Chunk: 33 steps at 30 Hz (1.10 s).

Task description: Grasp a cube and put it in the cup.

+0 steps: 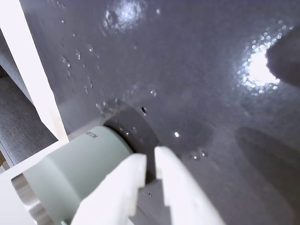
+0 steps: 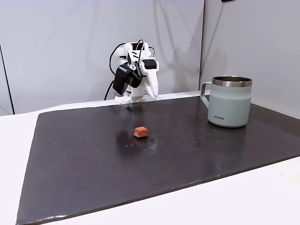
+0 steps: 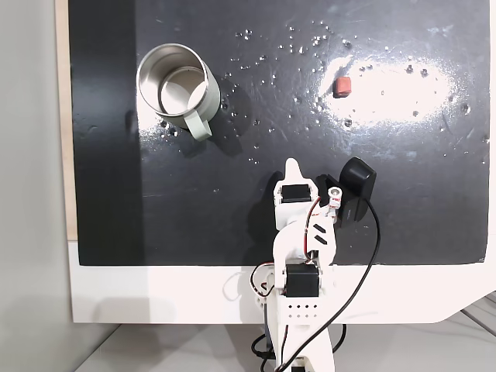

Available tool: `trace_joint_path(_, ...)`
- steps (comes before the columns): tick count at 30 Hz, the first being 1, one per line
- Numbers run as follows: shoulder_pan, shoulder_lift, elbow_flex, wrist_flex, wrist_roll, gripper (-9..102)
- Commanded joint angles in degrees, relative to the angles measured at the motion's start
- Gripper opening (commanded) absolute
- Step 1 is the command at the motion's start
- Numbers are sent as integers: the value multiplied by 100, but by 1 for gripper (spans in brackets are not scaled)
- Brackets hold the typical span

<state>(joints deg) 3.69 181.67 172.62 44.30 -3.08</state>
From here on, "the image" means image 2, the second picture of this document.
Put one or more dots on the small red cube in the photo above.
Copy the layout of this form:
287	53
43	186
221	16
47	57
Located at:
140	132

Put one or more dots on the pale green steel mug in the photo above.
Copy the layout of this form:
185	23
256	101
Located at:
229	105

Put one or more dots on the black table mat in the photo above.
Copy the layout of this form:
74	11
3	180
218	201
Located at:
93	175

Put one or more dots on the black camera box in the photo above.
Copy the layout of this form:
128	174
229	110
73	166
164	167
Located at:
123	78

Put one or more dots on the black object on wall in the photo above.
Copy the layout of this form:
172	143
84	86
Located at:
227	1

